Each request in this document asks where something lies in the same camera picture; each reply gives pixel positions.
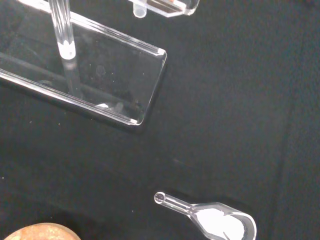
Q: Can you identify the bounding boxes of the glass weighing funnel with powder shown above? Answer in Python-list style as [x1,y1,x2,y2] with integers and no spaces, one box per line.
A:
[153,191,257,240]

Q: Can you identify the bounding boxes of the black bench cloth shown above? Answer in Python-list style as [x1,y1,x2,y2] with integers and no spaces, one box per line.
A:
[0,0,320,240]

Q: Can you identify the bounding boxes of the clear acrylic funnel stand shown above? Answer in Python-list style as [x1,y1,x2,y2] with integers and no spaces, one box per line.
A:
[0,0,201,126]

